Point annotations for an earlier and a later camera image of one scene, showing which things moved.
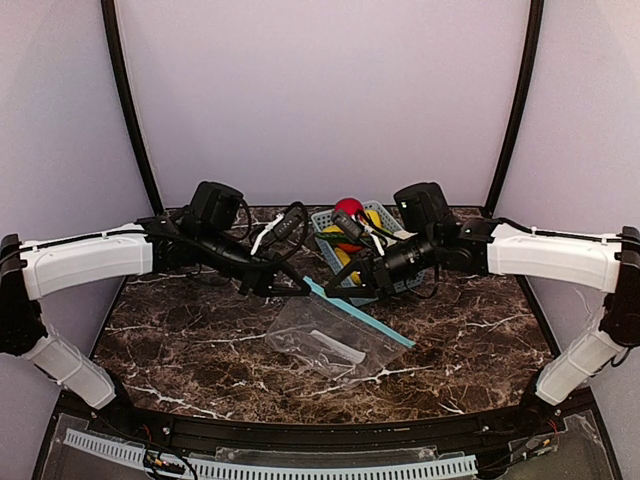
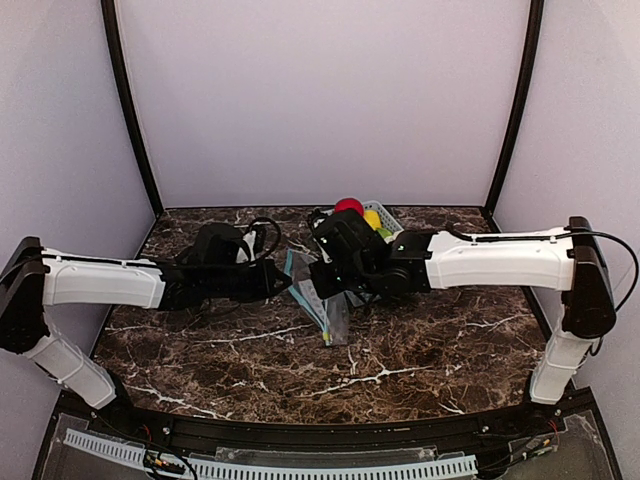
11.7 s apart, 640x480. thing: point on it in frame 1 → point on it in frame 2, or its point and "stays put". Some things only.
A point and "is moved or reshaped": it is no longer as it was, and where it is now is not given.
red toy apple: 349,205 stays put
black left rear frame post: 108,7 stays put
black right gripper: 375,271 → 324,279
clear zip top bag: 328,334 is moved or reshaped
